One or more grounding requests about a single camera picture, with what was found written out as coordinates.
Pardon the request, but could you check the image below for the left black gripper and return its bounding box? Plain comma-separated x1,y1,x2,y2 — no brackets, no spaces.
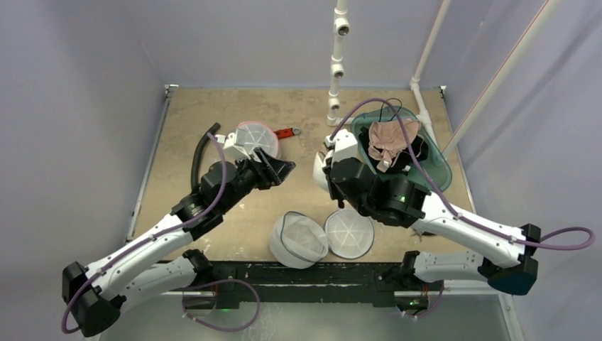
219,147,294,213

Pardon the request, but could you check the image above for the pink bra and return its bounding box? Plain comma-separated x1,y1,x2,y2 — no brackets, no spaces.
368,119,421,173

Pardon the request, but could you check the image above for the blue-trimmed white mesh laundry bag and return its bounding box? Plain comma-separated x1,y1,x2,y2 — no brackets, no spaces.
268,208,375,269

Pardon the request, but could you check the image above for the white bra with black straps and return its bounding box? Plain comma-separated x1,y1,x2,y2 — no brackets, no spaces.
312,151,333,193

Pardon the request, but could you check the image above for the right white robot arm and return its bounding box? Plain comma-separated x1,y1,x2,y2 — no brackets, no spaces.
322,158,541,296

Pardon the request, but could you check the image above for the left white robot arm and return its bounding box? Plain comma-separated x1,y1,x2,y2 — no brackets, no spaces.
61,148,296,337

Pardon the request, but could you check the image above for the pink-trimmed white mesh laundry bag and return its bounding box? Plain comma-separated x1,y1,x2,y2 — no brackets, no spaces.
234,121,281,161

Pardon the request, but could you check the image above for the black garment in bin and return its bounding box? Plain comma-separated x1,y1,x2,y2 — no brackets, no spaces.
357,106,429,175

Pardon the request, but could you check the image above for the teal transparent plastic bin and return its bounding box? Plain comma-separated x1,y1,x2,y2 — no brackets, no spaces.
351,107,452,191

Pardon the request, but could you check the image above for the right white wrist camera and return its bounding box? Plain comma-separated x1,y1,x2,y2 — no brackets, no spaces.
324,129,358,163

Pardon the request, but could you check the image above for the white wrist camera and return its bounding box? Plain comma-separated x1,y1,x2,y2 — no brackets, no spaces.
215,132,257,161
324,129,358,163

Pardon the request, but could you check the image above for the red handled tool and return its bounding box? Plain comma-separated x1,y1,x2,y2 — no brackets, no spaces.
273,127,301,139

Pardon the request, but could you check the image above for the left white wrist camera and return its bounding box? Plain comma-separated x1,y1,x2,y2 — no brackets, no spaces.
215,132,257,161

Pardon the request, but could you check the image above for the black rubber hose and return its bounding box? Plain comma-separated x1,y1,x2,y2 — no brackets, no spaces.
190,122,221,192

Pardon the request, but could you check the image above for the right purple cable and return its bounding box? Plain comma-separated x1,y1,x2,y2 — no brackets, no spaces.
328,97,596,251

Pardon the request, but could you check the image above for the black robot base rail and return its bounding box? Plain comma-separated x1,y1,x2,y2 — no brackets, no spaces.
176,250,443,309

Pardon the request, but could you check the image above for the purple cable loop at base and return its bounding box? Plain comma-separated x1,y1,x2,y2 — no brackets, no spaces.
182,276,262,333

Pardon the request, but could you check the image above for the white PVC pipe frame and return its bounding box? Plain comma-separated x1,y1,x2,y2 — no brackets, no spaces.
325,0,563,158

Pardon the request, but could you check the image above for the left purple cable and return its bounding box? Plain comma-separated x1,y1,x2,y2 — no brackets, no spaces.
61,132,229,335

